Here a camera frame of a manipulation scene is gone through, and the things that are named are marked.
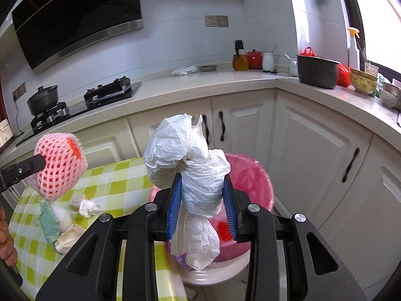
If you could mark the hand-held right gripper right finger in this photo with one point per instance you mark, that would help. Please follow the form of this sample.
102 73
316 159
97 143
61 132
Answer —
230 213

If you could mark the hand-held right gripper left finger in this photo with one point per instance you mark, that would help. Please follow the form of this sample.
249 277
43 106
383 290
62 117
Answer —
175 208

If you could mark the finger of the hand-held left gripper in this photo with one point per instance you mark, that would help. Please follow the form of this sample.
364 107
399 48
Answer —
28 166

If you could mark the pink foam fruit net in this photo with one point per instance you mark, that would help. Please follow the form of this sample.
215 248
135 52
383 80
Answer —
56 169

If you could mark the white plastic bag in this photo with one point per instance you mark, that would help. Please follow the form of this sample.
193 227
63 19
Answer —
200 188

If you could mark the white trash bin pink liner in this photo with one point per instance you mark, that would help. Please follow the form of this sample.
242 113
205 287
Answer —
250 178

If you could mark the yellow sponge block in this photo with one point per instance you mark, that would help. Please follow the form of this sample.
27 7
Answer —
69 238

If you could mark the white tissue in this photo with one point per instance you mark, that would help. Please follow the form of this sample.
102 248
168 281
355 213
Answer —
89 207

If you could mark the person's left hand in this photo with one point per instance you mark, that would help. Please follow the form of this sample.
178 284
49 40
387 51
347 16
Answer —
6 244

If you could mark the white appliance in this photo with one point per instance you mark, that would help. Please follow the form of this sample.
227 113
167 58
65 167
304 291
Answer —
5 134

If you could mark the green foam net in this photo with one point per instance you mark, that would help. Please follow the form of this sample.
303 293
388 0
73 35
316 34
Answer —
50 222

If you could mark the green checked tablecloth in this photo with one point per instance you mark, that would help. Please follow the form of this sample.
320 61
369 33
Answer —
119 178

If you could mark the black cooking pot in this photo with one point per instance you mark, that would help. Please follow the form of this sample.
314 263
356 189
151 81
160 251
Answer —
44 102

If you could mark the black gas stove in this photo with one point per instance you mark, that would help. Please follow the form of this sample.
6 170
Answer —
103 95

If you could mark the crumpled clear plastic bag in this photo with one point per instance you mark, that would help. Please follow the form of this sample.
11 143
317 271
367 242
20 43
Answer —
184 70

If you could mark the small grey dish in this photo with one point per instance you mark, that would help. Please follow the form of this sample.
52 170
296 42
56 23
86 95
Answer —
207 68

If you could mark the amber oil bottle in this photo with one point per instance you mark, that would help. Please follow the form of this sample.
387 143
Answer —
240 62

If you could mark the red kettle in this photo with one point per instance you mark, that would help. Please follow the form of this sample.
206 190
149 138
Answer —
254 60

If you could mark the white jar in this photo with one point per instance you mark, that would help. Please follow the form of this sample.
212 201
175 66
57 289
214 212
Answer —
268 62

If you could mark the white cup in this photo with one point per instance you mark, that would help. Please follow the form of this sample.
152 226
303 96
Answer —
293 68

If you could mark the black range hood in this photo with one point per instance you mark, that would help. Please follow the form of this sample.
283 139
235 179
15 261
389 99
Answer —
78 12

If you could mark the grey metal pot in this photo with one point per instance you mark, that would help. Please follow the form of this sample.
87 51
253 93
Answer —
316 72

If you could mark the red plastic bag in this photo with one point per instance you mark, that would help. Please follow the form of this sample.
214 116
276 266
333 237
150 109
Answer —
344 75

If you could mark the yellow patterned bowl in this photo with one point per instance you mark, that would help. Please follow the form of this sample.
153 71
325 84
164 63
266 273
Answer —
363 83

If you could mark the metal bowl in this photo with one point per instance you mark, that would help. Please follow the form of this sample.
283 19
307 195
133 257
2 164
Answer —
393 88
390 102

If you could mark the white spray bottle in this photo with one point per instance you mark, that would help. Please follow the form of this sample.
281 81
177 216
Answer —
354 53

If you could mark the white utensil holder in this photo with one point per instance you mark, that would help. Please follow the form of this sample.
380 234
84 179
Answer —
371 68

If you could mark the brown wall outlet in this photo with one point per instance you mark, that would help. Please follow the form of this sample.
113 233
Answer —
19 91

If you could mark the beige wall outlet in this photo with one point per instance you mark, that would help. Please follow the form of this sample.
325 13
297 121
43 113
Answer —
222 21
211 20

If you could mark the dark window frame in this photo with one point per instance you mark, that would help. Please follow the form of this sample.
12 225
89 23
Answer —
352 3

